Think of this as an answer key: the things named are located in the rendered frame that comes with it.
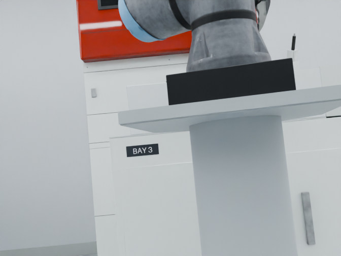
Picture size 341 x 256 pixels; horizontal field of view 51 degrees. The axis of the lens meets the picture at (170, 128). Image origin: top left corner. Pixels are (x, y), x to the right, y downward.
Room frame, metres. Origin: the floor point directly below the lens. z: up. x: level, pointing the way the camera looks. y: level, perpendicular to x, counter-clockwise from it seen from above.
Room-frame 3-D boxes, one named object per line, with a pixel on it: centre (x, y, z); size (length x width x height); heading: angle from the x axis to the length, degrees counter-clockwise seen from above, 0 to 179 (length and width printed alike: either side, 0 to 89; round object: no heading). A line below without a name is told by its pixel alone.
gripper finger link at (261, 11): (1.06, -0.30, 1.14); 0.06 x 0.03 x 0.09; 0
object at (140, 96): (1.04, -0.16, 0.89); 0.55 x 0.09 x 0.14; 90
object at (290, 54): (1.30, -0.47, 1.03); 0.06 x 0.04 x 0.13; 0
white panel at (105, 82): (1.63, -0.03, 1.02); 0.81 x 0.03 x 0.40; 90
